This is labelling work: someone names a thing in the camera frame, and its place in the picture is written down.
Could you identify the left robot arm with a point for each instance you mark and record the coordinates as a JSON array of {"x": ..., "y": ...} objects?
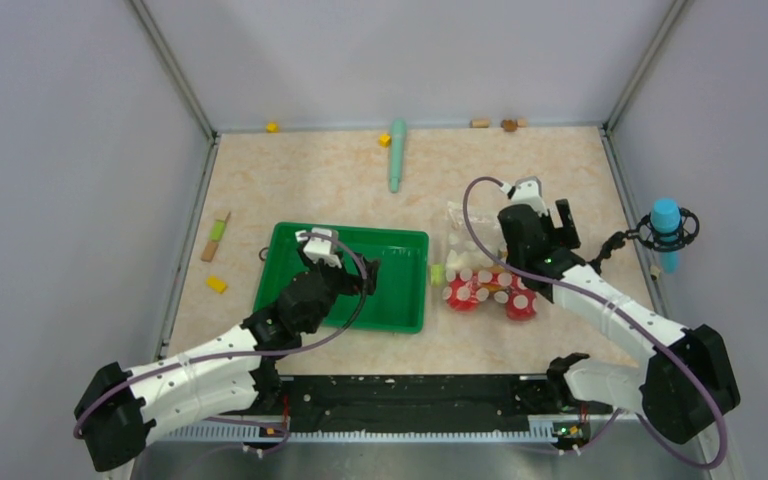
[{"x": 123, "y": 410}]

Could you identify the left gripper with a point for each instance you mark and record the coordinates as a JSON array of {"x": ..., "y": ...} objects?
[{"x": 352, "y": 283}]

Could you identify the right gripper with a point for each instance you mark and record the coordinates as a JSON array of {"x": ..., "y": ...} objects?
[{"x": 571, "y": 238}]

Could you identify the clear dotted zip bag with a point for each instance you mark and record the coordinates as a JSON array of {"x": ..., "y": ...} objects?
[{"x": 470, "y": 276}]

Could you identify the blue microphone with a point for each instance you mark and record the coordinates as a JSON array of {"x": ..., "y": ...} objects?
[{"x": 666, "y": 219}]

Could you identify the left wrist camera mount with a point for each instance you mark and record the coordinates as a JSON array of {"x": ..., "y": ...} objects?
[{"x": 318, "y": 247}]

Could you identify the mint green marker pen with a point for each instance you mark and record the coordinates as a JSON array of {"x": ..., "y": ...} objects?
[{"x": 398, "y": 132}]

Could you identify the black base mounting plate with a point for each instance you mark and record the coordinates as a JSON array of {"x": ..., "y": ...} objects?
[{"x": 416, "y": 403}]

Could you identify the brown wooden piece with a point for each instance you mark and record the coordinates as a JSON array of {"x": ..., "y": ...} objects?
[{"x": 509, "y": 125}]

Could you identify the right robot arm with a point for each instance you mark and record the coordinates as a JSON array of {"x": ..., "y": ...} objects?
[{"x": 682, "y": 382}]

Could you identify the yellow lego brick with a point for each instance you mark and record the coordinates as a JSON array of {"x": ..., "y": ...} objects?
[{"x": 216, "y": 284}]

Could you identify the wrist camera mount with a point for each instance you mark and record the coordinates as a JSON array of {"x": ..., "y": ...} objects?
[
  {"x": 526, "y": 191},
  {"x": 318, "y": 247}
]

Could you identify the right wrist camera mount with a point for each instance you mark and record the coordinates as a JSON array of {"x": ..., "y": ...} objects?
[{"x": 526, "y": 191}]

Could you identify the wooden cork cylinder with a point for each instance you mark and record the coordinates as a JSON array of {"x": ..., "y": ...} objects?
[{"x": 480, "y": 123}]

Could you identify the yellow cube near pen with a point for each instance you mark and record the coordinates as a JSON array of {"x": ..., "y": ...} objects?
[{"x": 384, "y": 140}]

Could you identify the light green lego brick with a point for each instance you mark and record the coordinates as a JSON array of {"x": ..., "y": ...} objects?
[{"x": 437, "y": 275}]

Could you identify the wooden green block stick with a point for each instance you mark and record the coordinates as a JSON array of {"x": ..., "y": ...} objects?
[{"x": 215, "y": 235}]

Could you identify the green plastic tray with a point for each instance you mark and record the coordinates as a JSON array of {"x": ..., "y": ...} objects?
[{"x": 398, "y": 304}]

